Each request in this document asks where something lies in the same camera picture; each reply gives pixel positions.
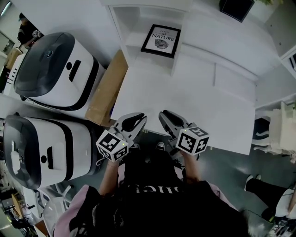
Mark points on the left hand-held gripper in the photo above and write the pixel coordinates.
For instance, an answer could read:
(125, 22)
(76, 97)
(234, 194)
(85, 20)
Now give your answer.
(108, 143)

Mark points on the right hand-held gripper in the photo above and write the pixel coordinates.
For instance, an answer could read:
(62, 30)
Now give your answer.
(192, 141)

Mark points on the black framed nature print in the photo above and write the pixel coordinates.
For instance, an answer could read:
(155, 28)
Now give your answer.
(162, 39)

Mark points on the person's right forearm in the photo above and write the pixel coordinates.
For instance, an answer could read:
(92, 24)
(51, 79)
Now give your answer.
(190, 166)

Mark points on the person's left forearm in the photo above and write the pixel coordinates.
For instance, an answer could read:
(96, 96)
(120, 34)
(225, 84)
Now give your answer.
(108, 178)

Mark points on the white desk with hutch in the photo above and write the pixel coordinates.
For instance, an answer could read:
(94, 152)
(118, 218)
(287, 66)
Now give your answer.
(196, 104)

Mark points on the person's left sneaker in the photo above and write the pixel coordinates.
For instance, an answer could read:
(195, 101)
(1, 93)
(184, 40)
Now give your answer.
(136, 146)

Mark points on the person's sneaker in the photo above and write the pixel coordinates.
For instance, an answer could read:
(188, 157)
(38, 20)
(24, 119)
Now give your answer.
(136, 146)
(160, 146)

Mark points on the person's right sneaker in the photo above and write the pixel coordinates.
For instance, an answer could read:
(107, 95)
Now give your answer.
(160, 146)

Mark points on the brown cardboard box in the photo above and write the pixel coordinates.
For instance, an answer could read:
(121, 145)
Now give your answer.
(108, 88)

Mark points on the white grey robot with paper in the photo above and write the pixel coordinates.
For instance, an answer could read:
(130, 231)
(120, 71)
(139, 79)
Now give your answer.
(69, 157)

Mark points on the person's black clothed body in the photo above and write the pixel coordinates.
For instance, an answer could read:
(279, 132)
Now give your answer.
(162, 213)

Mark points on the person's pink jacket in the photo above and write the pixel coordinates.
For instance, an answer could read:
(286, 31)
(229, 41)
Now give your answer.
(67, 215)

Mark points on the blue flowers in black pot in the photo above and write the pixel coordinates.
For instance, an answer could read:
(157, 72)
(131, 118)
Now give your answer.
(236, 9)

